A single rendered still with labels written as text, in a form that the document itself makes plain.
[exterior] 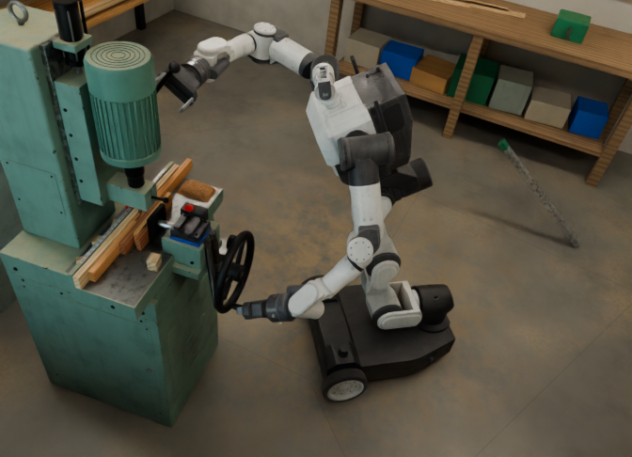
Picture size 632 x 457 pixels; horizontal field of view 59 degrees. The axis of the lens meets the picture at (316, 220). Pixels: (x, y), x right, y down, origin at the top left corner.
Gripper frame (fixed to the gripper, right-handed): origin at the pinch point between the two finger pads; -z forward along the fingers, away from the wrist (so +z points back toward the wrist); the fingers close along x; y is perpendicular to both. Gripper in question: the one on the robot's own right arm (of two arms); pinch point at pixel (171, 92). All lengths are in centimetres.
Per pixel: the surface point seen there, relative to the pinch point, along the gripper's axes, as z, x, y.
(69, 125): -21.0, -14.1, 16.8
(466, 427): 9, 181, 37
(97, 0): 190, -94, 154
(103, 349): -36, 41, 83
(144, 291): -39, 33, 31
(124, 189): -17.5, 8.6, 27.5
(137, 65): -16.3, -9.1, -13.6
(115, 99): -22.2, -7.8, -4.8
